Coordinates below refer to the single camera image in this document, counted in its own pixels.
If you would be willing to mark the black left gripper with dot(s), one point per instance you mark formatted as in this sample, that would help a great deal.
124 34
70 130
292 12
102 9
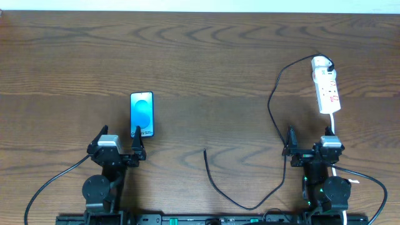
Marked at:
122 157

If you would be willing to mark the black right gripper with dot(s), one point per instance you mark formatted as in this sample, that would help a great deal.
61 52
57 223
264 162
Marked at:
310 155

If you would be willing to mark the blue Galaxy smartphone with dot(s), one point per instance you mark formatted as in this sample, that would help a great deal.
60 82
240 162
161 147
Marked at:
142 113

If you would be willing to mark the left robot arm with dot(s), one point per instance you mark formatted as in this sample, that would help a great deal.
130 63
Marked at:
103 192

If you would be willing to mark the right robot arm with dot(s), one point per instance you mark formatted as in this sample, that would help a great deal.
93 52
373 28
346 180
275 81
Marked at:
326 194

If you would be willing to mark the white power strip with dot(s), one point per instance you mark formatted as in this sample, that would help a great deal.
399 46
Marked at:
324 77

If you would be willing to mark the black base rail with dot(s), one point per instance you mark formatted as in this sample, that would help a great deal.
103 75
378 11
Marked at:
157 219

